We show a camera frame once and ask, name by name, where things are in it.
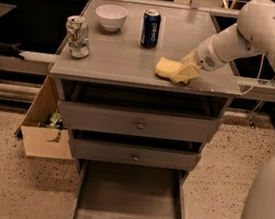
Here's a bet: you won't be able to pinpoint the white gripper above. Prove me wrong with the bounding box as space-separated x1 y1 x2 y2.
170 35 228 84

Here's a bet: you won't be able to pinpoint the yellow sponge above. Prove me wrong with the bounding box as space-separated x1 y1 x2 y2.
155 57 182 78

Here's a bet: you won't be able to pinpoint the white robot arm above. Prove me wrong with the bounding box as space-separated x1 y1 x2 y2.
182 0 275 219

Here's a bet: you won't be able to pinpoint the grey top drawer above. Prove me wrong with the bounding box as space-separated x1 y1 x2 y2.
57 100 220 143

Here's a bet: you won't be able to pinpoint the grey drawer cabinet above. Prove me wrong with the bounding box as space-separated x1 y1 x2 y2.
37 0 252 192

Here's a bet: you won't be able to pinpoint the grey middle drawer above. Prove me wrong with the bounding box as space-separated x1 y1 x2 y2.
69 138 201 171

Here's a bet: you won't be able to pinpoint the grey open bottom drawer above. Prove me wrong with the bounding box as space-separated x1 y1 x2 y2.
70 161 186 219

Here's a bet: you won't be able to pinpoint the blue Pepsi can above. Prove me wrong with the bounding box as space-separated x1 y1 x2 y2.
140 9 161 48

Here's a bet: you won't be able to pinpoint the white bowl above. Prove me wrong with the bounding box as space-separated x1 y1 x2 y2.
95 4 128 32

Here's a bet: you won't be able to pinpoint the crushed white green can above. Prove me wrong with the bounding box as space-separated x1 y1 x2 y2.
66 15 90 59

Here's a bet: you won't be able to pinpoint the green items in box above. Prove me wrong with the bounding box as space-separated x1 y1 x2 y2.
38 113 64 130

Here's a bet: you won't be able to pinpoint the open cardboard box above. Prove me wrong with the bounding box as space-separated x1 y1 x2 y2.
18 76 73 160

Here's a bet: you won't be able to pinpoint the black cloth on shelf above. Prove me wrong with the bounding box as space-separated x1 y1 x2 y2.
0 41 24 60

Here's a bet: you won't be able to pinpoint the white cable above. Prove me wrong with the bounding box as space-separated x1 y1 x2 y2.
240 51 267 98

